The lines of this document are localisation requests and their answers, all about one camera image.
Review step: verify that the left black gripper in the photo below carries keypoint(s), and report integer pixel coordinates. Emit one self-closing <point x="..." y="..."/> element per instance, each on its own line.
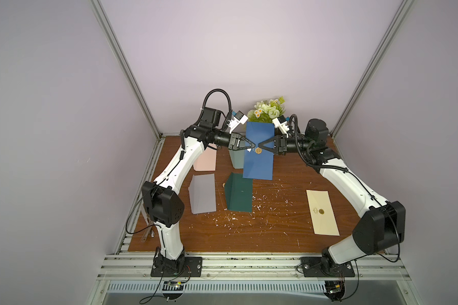
<point x="233" y="138"/>

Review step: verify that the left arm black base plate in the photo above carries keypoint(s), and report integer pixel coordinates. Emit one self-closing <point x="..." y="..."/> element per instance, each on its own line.
<point x="183" y="267"/>

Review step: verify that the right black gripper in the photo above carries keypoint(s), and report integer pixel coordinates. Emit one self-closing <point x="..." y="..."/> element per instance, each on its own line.
<point x="280" y="143"/>

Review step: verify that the aluminium rail frame front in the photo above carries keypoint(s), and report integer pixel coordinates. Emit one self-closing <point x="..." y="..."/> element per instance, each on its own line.
<point x="244" y="266"/>

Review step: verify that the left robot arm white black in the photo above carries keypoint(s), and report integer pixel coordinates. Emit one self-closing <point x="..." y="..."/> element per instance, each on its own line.
<point x="161" y="197"/>

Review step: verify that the pink envelope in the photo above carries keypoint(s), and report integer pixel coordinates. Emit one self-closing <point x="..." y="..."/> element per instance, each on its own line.
<point x="206" y="162"/>

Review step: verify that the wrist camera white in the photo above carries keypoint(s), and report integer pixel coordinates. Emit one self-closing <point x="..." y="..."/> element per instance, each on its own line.
<point x="237" y="119"/>
<point x="281" y="123"/>

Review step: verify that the mint green envelope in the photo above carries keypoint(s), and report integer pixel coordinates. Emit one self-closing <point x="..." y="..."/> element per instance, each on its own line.
<point x="237" y="158"/>

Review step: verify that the dark green envelope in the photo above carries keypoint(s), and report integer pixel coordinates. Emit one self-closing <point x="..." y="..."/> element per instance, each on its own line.
<point x="239" y="193"/>

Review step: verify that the navy blue envelope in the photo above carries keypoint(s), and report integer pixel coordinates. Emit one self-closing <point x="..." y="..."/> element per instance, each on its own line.
<point x="258" y="163"/>

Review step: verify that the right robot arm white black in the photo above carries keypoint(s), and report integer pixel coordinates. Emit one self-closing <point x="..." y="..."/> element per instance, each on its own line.
<point x="382" y="223"/>

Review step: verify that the artificial green flower plant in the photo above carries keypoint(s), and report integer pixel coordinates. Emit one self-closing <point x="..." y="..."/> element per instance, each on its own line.
<point x="265" y="111"/>

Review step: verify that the grey envelope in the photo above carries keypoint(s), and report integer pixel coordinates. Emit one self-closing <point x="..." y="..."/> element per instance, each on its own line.
<point x="202" y="193"/>

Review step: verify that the cream yellow envelope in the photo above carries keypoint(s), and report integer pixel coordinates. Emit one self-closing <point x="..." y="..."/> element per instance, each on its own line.
<point x="321" y="212"/>

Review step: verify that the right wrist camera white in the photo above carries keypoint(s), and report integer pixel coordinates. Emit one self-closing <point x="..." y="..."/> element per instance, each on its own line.
<point x="281" y="123"/>

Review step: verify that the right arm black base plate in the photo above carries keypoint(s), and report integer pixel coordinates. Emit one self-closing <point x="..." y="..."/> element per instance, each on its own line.
<point x="323" y="267"/>

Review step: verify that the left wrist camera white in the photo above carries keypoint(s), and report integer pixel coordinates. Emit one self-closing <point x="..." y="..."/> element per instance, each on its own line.
<point x="237" y="119"/>

